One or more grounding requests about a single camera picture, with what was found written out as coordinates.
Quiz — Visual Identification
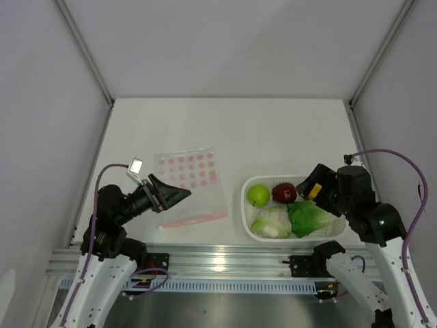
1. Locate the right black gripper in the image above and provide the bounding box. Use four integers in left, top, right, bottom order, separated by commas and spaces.
294, 163, 352, 217

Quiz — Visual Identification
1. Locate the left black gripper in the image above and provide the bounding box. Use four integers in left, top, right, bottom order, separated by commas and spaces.
116, 172, 191, 225

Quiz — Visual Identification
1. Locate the clear pink zip top bag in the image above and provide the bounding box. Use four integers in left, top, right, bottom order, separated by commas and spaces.
154, 147, 228, 230

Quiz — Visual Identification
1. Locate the green lettuce leaf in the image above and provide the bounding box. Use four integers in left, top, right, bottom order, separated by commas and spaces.
287, 200, 336, 238

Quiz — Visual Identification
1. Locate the pale green cabbage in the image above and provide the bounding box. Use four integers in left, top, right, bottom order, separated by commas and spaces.
250, 206, 292, 239

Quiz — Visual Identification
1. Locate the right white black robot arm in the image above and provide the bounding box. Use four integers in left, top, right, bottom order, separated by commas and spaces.
296, 164, 436, 327

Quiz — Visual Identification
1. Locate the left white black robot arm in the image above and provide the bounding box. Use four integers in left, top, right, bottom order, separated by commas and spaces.
52, 174, 191, 327

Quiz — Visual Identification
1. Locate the yellow orange mango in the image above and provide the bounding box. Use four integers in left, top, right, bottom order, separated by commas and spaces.
307, 183, 322, 200

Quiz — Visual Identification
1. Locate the red apple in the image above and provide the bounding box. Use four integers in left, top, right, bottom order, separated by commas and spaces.
271, 182, 298, 204

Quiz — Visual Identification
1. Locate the white perforated plastic basket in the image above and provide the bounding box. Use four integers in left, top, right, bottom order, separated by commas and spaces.
240, 175, 347, 243

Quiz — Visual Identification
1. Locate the green apple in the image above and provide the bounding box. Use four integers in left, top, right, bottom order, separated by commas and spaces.
246, 184, 270, 207

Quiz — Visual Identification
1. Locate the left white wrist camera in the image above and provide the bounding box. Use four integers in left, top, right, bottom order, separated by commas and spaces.
126, 158, 143, 185

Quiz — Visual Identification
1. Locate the aluminium mounting rail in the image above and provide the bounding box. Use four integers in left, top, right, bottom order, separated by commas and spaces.
45, 245, 380, 281

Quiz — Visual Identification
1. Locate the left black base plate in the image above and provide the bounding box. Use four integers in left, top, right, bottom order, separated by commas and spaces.
144, 253, 170, 275

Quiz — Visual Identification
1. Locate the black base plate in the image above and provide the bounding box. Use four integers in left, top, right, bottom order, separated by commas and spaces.
282, 255, 320, 278
144, 253, 170, 275

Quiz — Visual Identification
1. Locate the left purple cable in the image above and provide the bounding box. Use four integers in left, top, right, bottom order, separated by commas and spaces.
59, 163, 170, 327

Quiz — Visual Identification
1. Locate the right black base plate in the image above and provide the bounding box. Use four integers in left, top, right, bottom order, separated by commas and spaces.
282, 255, 320, 278

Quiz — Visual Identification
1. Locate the white slotted cable duct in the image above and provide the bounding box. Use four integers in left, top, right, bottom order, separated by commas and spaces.
59, 277, 318, 295

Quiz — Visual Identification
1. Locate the right aluminium frame post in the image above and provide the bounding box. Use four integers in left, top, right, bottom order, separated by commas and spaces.
348, 0, 419, 110

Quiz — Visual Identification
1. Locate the aluminium frame post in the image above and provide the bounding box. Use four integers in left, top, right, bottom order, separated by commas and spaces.
52, 0, 114, 107
348, 0, 419, 110

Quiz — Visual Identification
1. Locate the left aluminium frame post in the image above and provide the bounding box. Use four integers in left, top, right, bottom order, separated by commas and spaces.
52, 0, 114, 107

